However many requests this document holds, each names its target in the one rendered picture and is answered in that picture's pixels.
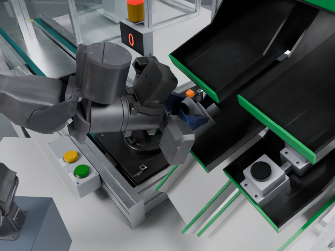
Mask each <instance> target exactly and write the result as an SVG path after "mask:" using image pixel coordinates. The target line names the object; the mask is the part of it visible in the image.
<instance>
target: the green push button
mask: <svg viewBox="0 0 335 251"><path fill-rule="evenodd" d="M74 172H75V175H76V176H77V177H85V176H86V175H88V173H89V167H88V166H87V165H85V164H81V165H78V166H77V167H76V168H75V170H74Z"/></svg>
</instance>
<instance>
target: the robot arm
mask: <svg viewBox="0 0 335 251"><path fill-rule="evenodd" d="M131 60H132V55H131V53H130V52H129V51H128V50H127V49H126V48H124V47H122V46H120V45H118V44H115V43H112V42H105V43H102V42H99V43H93V44H90V45H89V46H87V45H82V44H79V45H78V48H77V52H76V70H75V71H73V72H70V73H68V74H65V75H63V76H60V77H58V78H50V77H44V76H38V75H22V76H9V75H4V74H0V113H2V114H4V115H5V116H6V117H7V118H8V119H10V120H11V121H12V122H13V123H14V124H16V125H18V126H21V127H24V128H26V129H29V130H32V131H35V132H37V133H41V134H54V133H55V132H58V131H61V130H62V129H64V128H65V126H66V125H67V123H68V120H69V119H70V118H71V117H72V116H73V115H74V119H73V121H72V122H71V123H70V124H68V125H67V127H68V132H69V135H70V136H72V137H73V138H75V139H76V140H77V141H78V142H79V143H80V144H85V141H86V135H87V134H88V133H103V132H120V131H122V133H123V135H124V137H130V136H131V133H132V131H136V130H146V131H147V133H148V135H154V134H155V132H156V129H158V128H159V129H160V131H161V132H162V133H163V136H162V139H161V141H160V144H159V147H160V149H161V151H162V153H163V155H164V156H165V158H166V160H167V162H168V163H169V164H170V165H180V164H184V163H185V161H186V159H187V157H188V154H189V152H190V150H191V148H192V146H193V144H194V142H195V134H194V132H193V131H194V130H196V129H198V128H199V127H201V126H202V125H204V124H205V123H207V122H208V120H209V117H208V116H197V115H186V114H185V113H184V112H183V111H182V109H180V110H179V112H178V115H169V114H168V112H169V111H170V110H172V109H173V107H174V106H175V105H176V104H178V103H180V102H181V101H182V100H184V99H185V98H186V97H187V96H185V95H182V94H179V93H177V92H174V91H173V90H175V89H176V87H177V85H178V79H177V77H176V76H175V74H174V73H173V72H172V71H171V69H170V66H168V65H165V64H163V63H160V62H159V61H158V60H157V58H156V57H155V56H153V57H137V58H135V60H134V61H133V63H132V66H133V68H134V70H135V72H136V73H135V78H134V82H133V86H132V87H125V85H126V81H127V77H128V73H129V68H130V64H131ZM79 97H82V99H81V100H80V101H79V102H78V99H79ZM16 174H17V172H15V171H12V170H11V169H9V168H8V167H7V166H6V165H5V164H4V163H1V162H0V240H11V241H14V240H16V239H17V237H18V235H19V233H20V230H21V229H22V227H23V225H24V223H25V221H26V217H27V215H28V210H22V209H21V208H20V207H18V206H17V204H16V202H15V201H14V198H15V195H16V192H17V189H18V186H19V178H18V177H17V175H16Z"/></svg>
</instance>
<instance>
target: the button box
mask: <svg viewBox="0 0 335 251"><path fill-rule="evenodd" d="M47 147H48V149H49V152H50V154H51V157H52V158H53V159H54V161H55V162H56V164H57V165H58V167H59V168H60V170H61V171H62V172H63V174H64V175H65V177H66V178H67V180H68V181H69V182H70V184H71V185H72V187H73V188H74V190H75V191H76V192H77V194H78V195H79V197H80V198H83V197H85V196H86V195H88V194H90V193H91V192H93V191H95V190H96V189H98V188H100V187H101V186H102V183H101V179H100V175H99V173H98V172H97V170H96V169H95V168H94V167H93V165H92V164H91V163H90V162H89V161H88V159H87V158H86V157H85V156H84V154H83V153H82V152H81V151H80V149H79V148H78V147H77V146H76V145H75V143H74V142H73V141H72V140H71V138H70V137H69V136H68V135H65V136H63V137H60V138H58V139H56V140H54V141H52V142H50V143H48V144H47ZM71 150H73V151H76V152H77V153H78V158H77V160H75V161H74V162H66V161H65V160H64V154H65V153H66V152H68V151H71ZM81 164H85V165H87V166H88V167H89V173H88V175H86V176H85V177H77V176H76V175H75V172H74V170H75V168H76V167H77V166H78V165H81Z"/></svg>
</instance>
